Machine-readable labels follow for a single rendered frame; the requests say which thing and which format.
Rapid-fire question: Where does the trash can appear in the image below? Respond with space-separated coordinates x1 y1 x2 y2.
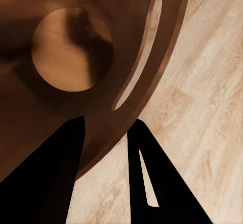
0 0 188 182

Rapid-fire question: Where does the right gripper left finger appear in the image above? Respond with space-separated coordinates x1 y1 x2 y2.
0 116 86 224

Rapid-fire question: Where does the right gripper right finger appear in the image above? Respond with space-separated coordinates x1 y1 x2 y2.
127 119 213 224

